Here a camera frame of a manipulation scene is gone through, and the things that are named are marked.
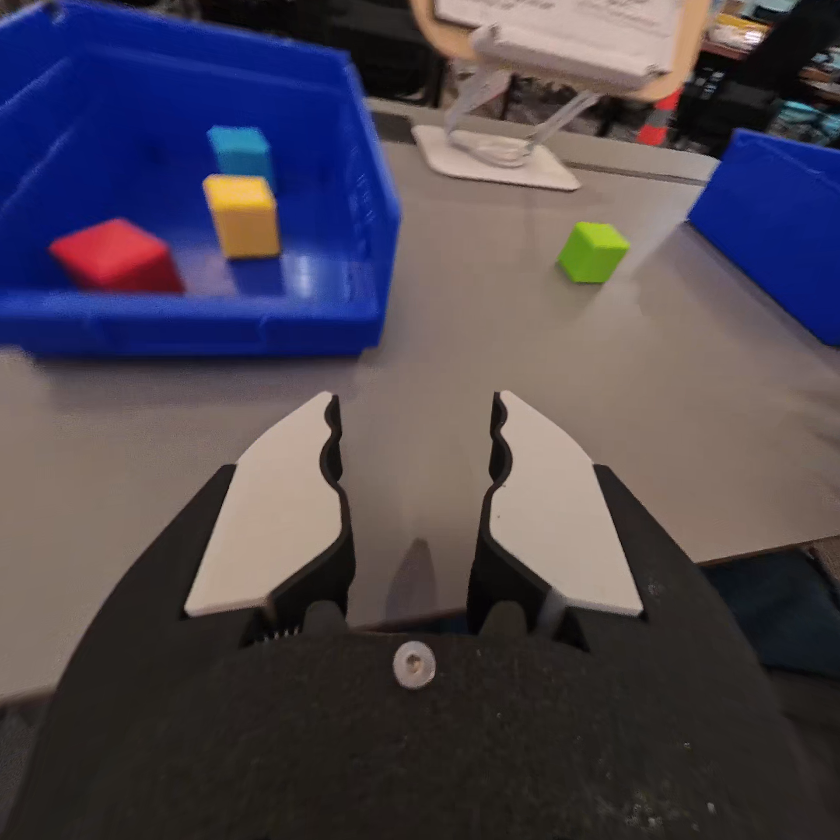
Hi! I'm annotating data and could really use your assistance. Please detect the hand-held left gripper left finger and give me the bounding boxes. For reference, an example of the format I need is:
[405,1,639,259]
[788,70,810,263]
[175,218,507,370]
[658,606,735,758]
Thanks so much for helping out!
[182,392,357,634]

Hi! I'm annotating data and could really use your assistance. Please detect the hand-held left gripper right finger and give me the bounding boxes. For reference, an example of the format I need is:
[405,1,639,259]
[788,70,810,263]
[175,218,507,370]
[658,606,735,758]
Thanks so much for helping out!
[467,390,645,636]

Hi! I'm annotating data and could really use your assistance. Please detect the blue plastic bin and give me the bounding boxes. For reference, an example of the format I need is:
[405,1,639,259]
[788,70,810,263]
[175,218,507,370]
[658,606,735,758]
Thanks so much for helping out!
[0,0,403,361]
[688,128,840,347]

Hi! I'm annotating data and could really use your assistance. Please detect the green cube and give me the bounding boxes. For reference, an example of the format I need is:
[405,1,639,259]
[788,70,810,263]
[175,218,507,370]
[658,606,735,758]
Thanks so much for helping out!
[558,221,631,284]

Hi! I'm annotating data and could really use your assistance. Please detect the yellow cube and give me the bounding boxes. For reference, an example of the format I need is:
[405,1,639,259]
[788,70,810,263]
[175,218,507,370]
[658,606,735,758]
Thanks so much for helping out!
[202,174,282,260]

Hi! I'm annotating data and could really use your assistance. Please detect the red cube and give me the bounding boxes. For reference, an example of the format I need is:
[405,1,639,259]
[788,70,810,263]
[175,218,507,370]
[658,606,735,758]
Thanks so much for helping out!
[49,218,186,294]

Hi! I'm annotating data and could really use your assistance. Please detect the cyan cube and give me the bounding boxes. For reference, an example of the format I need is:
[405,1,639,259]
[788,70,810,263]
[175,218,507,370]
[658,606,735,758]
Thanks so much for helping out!
[206,126,273,194]

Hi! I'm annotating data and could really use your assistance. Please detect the grey desk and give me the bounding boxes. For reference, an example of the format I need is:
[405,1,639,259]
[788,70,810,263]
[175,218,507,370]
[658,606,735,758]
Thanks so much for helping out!
[0,98,840,706]

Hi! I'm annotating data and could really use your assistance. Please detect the wooden document stand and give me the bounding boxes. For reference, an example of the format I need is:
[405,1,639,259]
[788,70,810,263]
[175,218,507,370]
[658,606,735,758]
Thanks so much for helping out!
[410,0,713,193]

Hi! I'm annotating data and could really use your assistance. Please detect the orange traffic cone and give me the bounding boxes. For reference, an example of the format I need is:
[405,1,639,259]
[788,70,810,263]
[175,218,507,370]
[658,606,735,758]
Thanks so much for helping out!
[638,88,683,148]

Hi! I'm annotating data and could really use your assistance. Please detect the printed instruction sheet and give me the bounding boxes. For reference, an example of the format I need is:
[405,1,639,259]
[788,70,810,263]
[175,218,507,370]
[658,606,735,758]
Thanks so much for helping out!
[433,0,677,73]

